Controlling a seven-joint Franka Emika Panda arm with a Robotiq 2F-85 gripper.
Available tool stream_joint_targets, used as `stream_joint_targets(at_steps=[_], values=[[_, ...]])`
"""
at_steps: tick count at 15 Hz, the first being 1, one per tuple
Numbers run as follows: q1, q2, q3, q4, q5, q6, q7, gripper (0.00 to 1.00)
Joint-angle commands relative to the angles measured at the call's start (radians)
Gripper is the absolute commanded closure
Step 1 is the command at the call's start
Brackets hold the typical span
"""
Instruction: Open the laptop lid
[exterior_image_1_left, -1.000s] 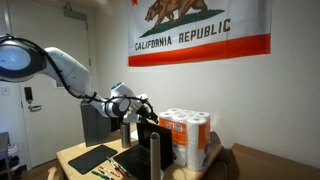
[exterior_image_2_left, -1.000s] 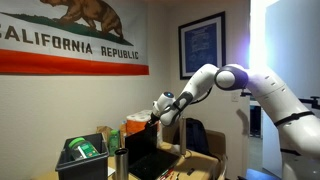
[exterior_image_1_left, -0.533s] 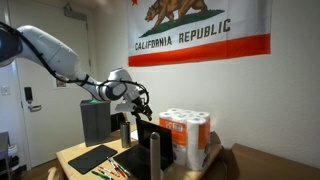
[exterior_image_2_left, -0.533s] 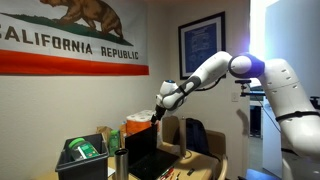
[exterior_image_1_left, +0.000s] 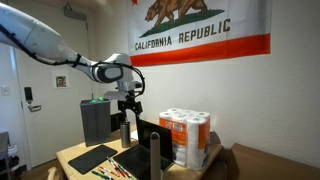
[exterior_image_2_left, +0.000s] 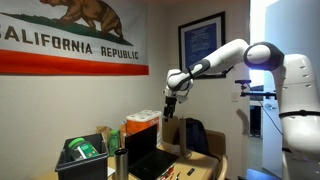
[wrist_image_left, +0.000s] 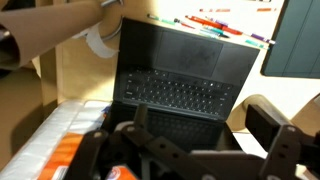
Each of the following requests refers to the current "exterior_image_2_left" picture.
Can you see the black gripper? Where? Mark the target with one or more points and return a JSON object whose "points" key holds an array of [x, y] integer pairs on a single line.
{"points": [[171, 102]]}

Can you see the black laptop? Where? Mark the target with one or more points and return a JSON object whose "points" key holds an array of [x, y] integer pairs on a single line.
{"points": [[146, 160]]}

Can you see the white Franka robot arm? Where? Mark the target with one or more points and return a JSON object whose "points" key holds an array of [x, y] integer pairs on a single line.
{"points": [[300, 100]]}

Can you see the clear jar with green lid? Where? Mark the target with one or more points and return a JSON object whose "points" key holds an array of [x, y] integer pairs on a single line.
{"points": [[85, 150]]}

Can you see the upright grey stand pole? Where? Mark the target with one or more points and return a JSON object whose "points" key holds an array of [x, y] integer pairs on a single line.
{"points": [[183, 136]]}

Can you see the orange white paper towel pack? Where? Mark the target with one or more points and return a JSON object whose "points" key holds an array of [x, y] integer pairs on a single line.
{"points": [[143, 121]]}

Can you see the dark blue backpack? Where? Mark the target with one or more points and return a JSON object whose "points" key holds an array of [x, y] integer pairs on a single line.
{"points": [[195, 136]]}

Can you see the red pen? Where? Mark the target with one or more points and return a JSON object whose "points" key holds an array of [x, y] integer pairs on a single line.
{"points": [[168, 173]]}

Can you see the grey pen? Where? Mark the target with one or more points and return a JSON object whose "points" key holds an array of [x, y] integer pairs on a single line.
{"points": [[177, 174]]}

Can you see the small blue black label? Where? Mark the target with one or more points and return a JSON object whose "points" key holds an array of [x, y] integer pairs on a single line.
{"points": [[190, 171]]}

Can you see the green plastic bottle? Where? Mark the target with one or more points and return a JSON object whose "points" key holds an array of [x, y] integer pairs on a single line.
{"points": [[114, 141]]}

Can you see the brown paper bag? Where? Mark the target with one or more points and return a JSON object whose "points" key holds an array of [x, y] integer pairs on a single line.
{"points": [[103, 131]]}

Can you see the stainless steel tumbler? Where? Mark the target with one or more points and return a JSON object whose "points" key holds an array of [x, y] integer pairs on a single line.
{"points": [[121, 165]]}

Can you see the black framed blue picture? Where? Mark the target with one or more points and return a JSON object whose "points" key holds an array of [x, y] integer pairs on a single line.
{"points": [[200, 40]]}

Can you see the white paper sheet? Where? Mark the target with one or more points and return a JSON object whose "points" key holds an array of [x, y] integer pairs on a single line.
{"points": [[111, 171]]}

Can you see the dark grey plastic bin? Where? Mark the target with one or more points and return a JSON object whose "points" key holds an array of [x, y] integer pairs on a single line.
{"points": [[83, 168]]}

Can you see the blue padded object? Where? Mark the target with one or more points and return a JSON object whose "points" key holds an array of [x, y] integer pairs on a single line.
{"points": [[261, 175]]}

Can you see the California Republic bear flag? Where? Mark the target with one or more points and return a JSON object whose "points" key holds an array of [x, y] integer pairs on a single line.
{"points": [[66, 43]]}

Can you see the white light switch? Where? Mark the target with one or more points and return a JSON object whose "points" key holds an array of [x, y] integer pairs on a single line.
{"points": [[235, 96]]}

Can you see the black stereo camera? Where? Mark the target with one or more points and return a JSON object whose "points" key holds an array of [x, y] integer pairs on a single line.
{"points": [[242, 81]]}

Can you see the black camera mounting bar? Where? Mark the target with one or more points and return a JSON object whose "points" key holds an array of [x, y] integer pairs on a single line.
{"points": [[256, 94]]}

